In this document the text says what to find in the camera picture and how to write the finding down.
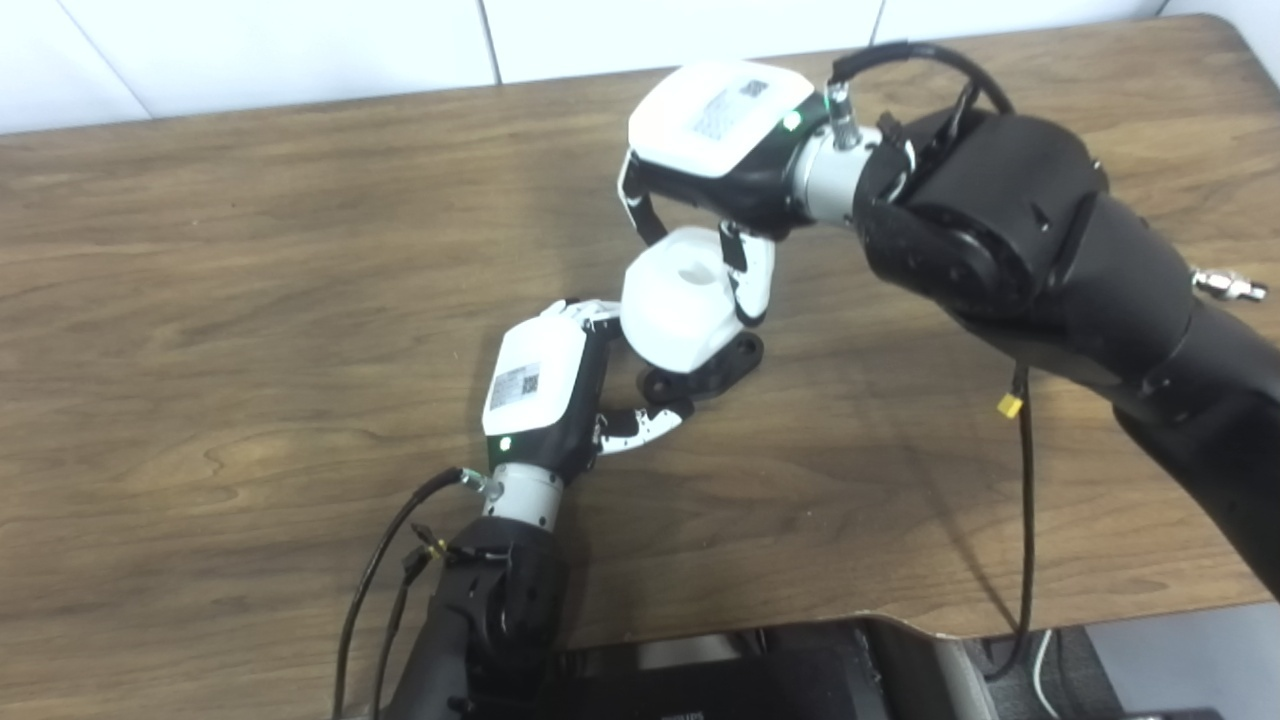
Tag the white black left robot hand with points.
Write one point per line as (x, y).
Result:
(535, 380)

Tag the silver connector plug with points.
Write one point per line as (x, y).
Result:
(1230, 285)

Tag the black holder part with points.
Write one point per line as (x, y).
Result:
(715, 368)

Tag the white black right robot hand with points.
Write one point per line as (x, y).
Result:
(720, 115)

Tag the dark robot torso edge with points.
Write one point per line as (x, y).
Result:
(750, 680)

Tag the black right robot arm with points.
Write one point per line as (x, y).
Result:
(1050, 250)

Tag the round white piece with holes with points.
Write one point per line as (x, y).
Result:
(680, 310)

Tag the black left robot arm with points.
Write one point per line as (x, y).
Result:
(490, 610)

